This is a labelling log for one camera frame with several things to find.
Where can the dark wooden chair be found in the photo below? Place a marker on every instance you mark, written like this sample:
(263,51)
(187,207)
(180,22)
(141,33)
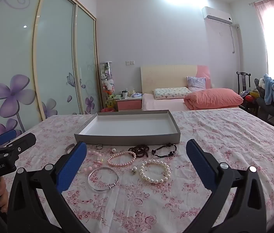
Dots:
(243,82)

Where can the red trash bag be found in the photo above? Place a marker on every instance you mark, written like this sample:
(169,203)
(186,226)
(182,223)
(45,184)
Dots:
(107,110)

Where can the folded pink duvet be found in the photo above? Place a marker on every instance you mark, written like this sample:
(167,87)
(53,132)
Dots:
(212,98)

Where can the floral pillow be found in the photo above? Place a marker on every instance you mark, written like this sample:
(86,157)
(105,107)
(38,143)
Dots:
(172,92)

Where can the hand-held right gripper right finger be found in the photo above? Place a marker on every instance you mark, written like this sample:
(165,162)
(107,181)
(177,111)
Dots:
(200,162)

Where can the pink bed mattress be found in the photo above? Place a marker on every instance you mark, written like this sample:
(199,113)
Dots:
(163,104)

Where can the white wall socket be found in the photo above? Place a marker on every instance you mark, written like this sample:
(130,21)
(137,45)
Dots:
(130,62)

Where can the white air conditioner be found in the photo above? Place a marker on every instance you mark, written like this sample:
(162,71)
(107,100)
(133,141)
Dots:
(215,13)

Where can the small lilac pillow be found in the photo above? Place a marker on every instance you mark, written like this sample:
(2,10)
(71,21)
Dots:
(196,83)

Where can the beige and pink headboard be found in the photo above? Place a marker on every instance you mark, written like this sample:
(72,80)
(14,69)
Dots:
(166,76)

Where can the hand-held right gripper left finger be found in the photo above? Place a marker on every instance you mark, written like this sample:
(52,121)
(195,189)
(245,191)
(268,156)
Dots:
(71,165)

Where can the clear plush toy tube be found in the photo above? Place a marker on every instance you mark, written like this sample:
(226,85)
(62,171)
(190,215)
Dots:
(107,82)

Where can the floral sliding-door wardrobe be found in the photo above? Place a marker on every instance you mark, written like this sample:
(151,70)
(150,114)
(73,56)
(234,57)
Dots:
(54,53)

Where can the white plush toy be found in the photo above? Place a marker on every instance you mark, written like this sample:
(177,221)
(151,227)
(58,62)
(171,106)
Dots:
(262,82)

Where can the grey cardboard tray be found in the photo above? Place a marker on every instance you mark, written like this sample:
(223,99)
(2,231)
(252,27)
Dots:
(127,126)

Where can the pink nightstand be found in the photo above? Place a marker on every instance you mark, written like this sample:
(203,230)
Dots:
(128,104)

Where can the dark office chair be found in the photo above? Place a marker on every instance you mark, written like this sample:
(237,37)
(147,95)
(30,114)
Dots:
(268,109)

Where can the silver bangle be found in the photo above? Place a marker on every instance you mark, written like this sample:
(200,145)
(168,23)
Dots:
(111,187)

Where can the pink floral bed sheet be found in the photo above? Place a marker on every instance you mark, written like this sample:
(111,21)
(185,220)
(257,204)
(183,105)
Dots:
(151,203)

